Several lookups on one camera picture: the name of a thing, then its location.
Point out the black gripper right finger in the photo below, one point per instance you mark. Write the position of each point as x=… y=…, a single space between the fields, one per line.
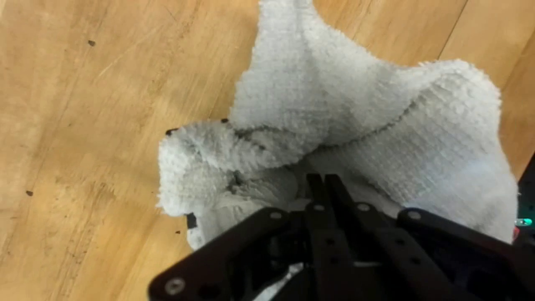
x=390 y=264

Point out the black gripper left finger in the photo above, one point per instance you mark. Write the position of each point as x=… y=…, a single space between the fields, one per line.
x=329 y=254

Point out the white towel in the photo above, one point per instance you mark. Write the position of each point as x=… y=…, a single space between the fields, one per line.
x=420 y=145

